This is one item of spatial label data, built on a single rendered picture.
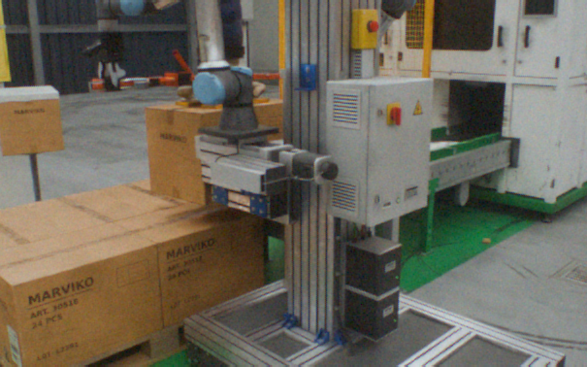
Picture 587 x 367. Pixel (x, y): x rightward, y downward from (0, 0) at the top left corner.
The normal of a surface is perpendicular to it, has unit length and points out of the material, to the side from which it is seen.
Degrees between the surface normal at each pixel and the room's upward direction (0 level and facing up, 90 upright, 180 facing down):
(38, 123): 90
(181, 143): 89
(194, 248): 90
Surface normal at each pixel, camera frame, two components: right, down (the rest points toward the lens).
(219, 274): 0.70, 0.18
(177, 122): -0.66, 0.19
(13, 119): 0.45, 0.23
